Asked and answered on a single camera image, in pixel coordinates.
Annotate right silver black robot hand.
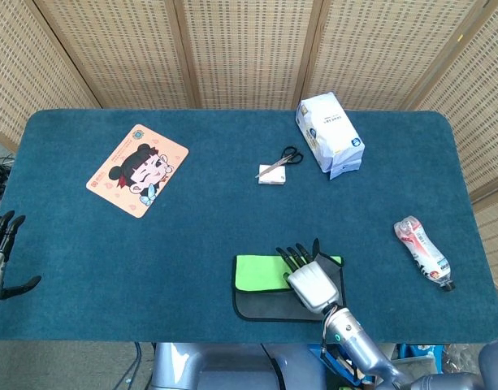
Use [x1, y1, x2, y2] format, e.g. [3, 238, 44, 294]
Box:
[275, 238, 341, 314]

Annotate green and grey cloth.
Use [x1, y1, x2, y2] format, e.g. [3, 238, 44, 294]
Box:
[232, 250, 347, 323]

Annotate blue storage crate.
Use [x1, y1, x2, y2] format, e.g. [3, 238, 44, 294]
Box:
[307, 343, 367, 387]

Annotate clear plastic bottle red label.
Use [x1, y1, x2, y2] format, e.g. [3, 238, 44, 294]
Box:
[393, 215, 457, 293]

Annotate grey robot torso base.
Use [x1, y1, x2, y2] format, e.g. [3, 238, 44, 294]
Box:
[150, 342, 327, 390]

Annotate large white blue tissue pack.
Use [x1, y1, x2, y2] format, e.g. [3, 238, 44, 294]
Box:
[295, 91, 366, 180]

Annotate blue plush table cloth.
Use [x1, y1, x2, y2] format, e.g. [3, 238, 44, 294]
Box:
[0, 108, 498, 345]

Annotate cartoon girl mouse pad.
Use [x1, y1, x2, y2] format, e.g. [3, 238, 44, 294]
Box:
[85, 123, 190, 219]

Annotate wicker folding screen panel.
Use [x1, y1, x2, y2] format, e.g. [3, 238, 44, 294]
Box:
[295, 0, 492, 111]
[173, 0, 325, 111]
[406, 0, 498, 201]
[0, 0, 102, 152]
[27, 0, 201, 110]
[470, 190, 498, 297]

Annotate black handled scissors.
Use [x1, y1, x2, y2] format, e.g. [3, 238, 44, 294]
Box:
[254, 145, 304, 179]

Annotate blue floor cable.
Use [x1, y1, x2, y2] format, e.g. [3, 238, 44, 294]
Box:
[117, 342, 143, 390]

